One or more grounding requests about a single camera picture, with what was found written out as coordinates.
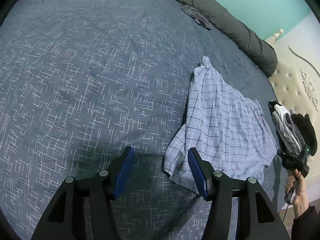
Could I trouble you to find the crumpled grey garment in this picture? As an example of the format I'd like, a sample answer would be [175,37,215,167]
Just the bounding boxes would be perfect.
[181,5,213,30]

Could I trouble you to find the blue patterned bed cover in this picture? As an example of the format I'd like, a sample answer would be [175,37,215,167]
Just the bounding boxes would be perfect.
[1,0,274,239]

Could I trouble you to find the person's right hand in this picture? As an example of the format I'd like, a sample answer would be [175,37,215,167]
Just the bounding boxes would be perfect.
[285,169,309,219]

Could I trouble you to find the stack of folded clothes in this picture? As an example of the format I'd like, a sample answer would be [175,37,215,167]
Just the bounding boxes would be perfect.
[269,100,318,157]

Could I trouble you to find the blue plaid shorts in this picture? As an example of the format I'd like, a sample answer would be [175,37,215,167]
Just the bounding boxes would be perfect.
[163,56,277,192]

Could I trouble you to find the cream tufted headboard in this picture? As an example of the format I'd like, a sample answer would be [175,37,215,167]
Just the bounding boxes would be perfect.
[265,28,320,181]

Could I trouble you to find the dark grey rolled duvet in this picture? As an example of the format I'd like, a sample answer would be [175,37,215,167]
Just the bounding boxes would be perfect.
[66,0,279,78]

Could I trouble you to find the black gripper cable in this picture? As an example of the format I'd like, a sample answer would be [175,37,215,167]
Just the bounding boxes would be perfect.
[282,172,302,222]

